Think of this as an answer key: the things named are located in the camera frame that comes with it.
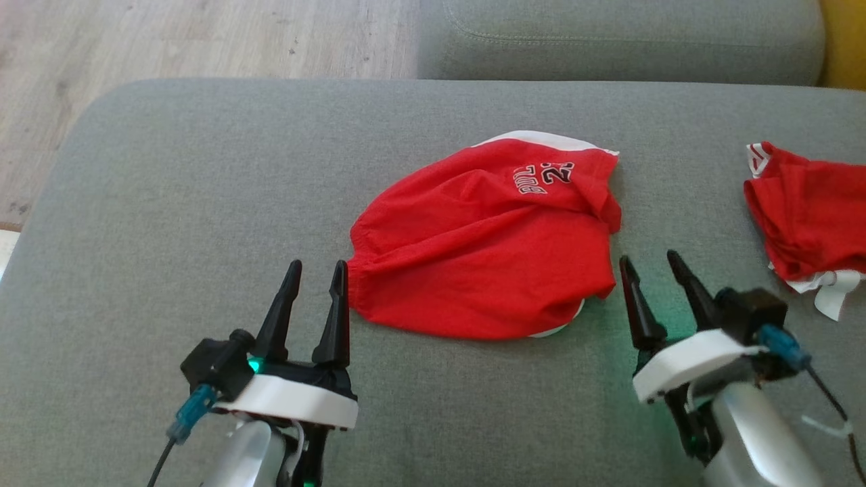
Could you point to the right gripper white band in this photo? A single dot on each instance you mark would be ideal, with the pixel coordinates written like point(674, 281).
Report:
point(690, 362)

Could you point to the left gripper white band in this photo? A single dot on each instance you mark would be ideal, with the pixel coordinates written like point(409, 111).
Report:
point(298, 402)

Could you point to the red basketball jersey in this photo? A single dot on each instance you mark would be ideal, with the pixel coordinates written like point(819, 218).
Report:
point(812, 216)

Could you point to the red basketball shorts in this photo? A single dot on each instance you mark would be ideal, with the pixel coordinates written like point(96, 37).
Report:
point(487, 257)

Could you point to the grey sofa chaise seat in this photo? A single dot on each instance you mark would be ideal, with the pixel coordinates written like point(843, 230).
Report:
point(169, 203)

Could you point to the large yellow sofa back cushion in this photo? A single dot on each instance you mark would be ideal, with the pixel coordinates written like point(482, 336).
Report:
point(846, 40)

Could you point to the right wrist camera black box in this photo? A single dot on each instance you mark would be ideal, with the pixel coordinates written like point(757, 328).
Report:
point(751, 314)

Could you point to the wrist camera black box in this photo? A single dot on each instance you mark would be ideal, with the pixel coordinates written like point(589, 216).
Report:
point(751, 314)
point(216, 365)

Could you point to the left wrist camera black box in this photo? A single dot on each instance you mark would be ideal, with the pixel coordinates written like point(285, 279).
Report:
point(216, 365)

